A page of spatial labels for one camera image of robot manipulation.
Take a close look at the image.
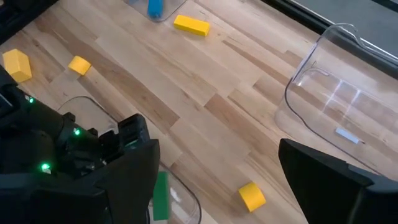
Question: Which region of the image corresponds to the small yellow cube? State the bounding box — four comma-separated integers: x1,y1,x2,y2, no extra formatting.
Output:
238,181,267,213

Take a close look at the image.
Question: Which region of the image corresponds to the green rectangular block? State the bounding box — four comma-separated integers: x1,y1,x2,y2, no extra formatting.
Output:
152,170,170,222

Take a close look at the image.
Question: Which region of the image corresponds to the yellow rectangular block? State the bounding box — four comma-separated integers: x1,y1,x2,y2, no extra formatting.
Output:
67,55,92,77
173,14,211,37
2,48,33,83

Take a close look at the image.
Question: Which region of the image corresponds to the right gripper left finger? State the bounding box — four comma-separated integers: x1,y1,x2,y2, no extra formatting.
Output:
0,139,162,224

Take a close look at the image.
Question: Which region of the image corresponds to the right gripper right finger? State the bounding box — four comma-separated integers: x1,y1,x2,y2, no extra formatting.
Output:
278,138,398,224

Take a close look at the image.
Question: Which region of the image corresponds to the blue cylinder block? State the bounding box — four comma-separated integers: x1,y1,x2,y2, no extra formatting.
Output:
146,0,165,20

